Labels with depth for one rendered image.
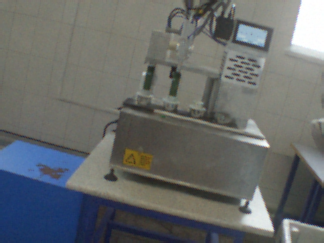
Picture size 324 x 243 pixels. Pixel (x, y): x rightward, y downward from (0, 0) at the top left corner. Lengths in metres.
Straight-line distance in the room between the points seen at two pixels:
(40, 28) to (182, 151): 2.07
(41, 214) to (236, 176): 0.89
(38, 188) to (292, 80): 2.10
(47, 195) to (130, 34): 1.67
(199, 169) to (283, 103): 1.77
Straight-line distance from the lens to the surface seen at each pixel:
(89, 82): 3.31
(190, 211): 1.55
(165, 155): 1.61
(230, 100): 1.78
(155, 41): 1.80
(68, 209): 1.91
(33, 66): 3.44
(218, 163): 1.62
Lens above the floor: 1.38
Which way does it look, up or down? 12 degrees down
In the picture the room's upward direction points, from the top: 14 degrees clockwise
